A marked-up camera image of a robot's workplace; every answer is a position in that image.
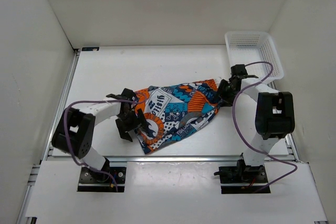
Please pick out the colourful patterned shorts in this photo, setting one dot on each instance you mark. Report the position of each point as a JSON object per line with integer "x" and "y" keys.
{"x": 175, "y": 112}

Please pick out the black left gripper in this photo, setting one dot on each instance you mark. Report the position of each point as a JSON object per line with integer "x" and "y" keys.
{"x": 124, "y": 129}

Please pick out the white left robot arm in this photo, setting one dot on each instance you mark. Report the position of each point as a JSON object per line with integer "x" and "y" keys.
{"x": 74, "y": 132}

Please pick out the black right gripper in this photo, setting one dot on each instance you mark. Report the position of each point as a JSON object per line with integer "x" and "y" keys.
{"x": 228, "y": 100}

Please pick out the aluminium front table rail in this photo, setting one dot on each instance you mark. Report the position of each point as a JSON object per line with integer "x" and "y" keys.
{"x": 289, "y": 157}

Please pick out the small black corner label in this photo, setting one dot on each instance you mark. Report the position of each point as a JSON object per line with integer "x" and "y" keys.
{"x": 90, "y": 48}

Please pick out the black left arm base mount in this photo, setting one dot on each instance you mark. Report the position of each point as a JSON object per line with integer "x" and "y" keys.
{"x": 92, "y": 182}

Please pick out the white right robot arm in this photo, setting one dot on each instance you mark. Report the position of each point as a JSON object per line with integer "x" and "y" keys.
{"x": 274, "y": 118}

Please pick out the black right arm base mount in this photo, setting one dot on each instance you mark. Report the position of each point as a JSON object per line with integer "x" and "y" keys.
{"x": 243, "y": 179}

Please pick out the white plastic mesh basket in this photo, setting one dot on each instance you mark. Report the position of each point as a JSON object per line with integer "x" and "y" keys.
{"x": 244, "y": 47}

